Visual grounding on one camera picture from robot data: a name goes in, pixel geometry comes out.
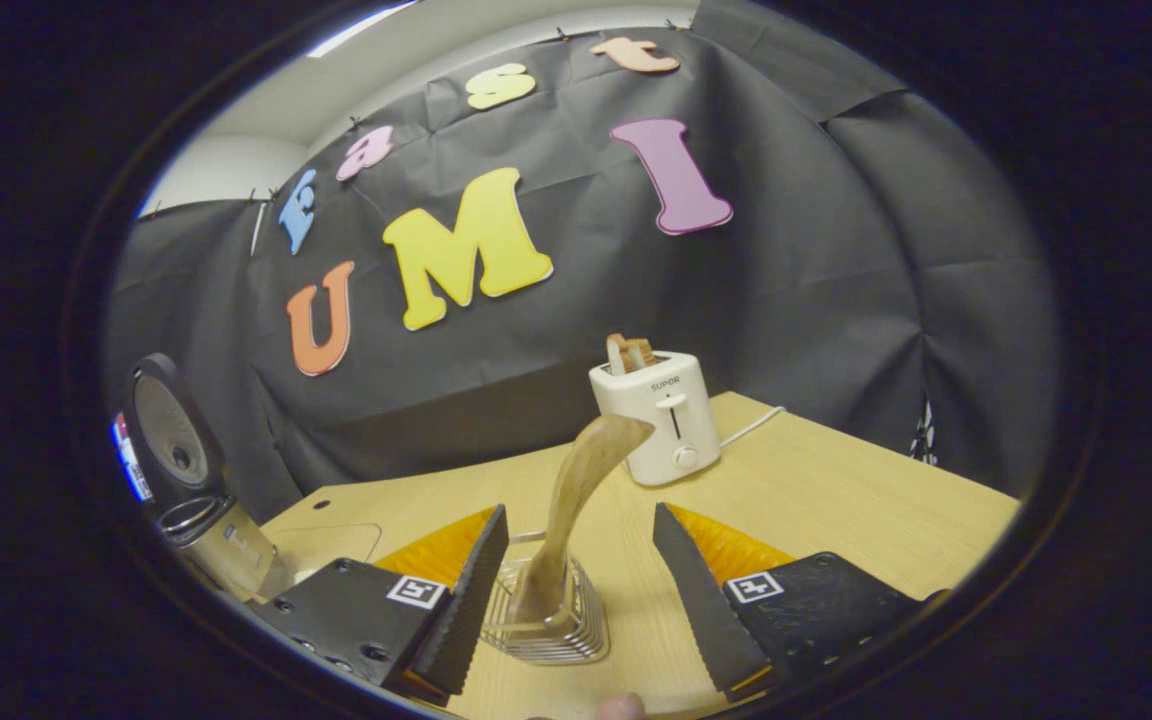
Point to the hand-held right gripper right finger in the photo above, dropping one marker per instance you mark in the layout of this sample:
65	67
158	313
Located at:
706	610

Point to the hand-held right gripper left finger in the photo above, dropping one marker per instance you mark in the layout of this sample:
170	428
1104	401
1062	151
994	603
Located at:
471	610

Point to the wooden spoon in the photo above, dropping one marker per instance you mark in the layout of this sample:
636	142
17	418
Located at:
576	480

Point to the black and silver rice cooker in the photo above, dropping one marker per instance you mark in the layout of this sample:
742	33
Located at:
176	440

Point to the white toaster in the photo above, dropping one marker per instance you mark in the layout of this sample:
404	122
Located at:
651	430

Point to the toasted bread slice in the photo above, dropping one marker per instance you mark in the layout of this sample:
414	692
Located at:
629	352

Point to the black backdrop cloth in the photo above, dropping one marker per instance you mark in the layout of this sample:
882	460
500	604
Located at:
836	300

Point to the computer monitor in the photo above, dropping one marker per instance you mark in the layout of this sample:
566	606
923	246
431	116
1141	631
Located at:
131	460

